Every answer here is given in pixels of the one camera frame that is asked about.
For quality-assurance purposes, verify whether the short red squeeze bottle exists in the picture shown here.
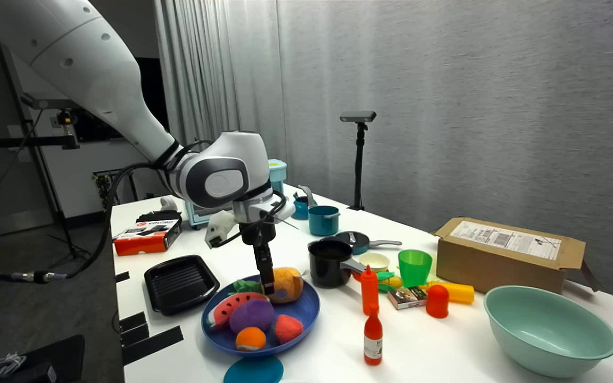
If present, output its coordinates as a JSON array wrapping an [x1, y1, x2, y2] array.
[[424, 284, 452, 322]]

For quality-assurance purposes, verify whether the green toy vegetable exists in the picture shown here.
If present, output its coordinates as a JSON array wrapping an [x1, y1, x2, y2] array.
[[375, 268, 397, 294]]

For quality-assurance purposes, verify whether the pale cream small dish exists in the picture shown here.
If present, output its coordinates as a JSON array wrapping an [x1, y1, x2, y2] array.
[[358, 252, 393, 273]]

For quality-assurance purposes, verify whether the red flat box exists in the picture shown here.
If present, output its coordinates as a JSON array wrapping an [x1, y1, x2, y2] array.
[[113, 215, 184, 258]]

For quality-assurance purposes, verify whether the small printed picture box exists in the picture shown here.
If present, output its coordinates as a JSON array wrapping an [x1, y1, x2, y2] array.
[[385, 285, 430, 314]]

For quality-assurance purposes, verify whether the orange pineapple plush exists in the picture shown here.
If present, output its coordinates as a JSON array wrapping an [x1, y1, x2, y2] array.
[[233, 266, 307, 306]]

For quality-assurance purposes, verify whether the grey curtain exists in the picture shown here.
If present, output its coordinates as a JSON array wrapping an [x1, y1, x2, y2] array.
[[154, 0, 284, 172]]

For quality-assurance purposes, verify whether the green plastic cup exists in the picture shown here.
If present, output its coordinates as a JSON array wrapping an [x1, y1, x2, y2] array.
[[397, 248, 435, 289]]

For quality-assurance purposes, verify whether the black tape strip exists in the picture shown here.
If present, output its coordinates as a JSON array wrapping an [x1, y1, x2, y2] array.
[[120, 322, 154, 350], [118, 311, 150, 332], [121, 325, 186, 369]]

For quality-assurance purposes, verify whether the orange squeeze bottle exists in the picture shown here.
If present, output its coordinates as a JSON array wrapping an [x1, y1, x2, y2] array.
[[361, 265, 382, 318]]

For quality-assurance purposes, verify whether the teal toy pot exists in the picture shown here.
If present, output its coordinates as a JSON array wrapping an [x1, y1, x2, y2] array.
[[307, 205, 343, 239]]

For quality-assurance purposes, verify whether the small red sauce bottle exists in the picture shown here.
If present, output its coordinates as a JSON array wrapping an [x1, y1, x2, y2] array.
[[363, 308, 385, 369]]

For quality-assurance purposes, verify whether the black rectangular tray plate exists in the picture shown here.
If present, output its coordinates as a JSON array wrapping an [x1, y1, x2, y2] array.
[[142, 253, 222, 318]]

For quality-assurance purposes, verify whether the black tripod stand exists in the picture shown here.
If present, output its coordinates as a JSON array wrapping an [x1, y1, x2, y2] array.
[[348, 122, 371, 213]]

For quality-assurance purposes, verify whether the watermelon slice plush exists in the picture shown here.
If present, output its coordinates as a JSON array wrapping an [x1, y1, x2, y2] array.
[[206, 289, 263, 332]]

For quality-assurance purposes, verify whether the red strawberry plush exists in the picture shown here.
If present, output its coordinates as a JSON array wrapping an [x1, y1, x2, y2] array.
[[271, 314, 307, 344]]

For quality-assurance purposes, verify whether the purple eggplant plush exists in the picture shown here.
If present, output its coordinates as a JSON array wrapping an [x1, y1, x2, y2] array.
[[228, 294, 280, 336]]

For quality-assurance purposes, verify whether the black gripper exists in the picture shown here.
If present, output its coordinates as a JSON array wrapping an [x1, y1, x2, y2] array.
[[241, 220, 280, 299]]

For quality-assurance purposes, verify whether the black metal frame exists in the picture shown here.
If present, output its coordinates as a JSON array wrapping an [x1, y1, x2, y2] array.
[[92, 169, 142, 215]]

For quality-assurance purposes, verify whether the brown cardboard box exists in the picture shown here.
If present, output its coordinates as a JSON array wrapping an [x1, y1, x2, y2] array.
[[435, 215, 600, 294]]

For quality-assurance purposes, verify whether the black bar camera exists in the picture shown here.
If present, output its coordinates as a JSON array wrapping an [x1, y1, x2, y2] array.
[[339, 108, 380, 125]]

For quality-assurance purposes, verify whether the small black frying pan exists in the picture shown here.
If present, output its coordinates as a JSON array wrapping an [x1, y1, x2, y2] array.
[[334, 230, 404, 255]]

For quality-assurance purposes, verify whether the blue round plate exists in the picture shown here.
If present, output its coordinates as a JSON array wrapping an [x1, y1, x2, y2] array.
[[201, 274, 322, 358]]

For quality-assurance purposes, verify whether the small teal disc plate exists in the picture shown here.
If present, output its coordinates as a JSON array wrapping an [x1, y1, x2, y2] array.
[[222, 353, 285, 383]]

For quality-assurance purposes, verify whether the mint green bowl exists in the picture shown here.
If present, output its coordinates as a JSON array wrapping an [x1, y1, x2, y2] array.
[[484, 284, 613, 382]]

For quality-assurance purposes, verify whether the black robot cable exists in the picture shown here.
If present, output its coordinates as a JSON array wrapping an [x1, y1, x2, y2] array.
[[0, 159, 182, 285]]

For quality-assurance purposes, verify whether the black pot grey handle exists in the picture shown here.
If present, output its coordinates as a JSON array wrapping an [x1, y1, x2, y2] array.
[[307, 237, 367, 289]]

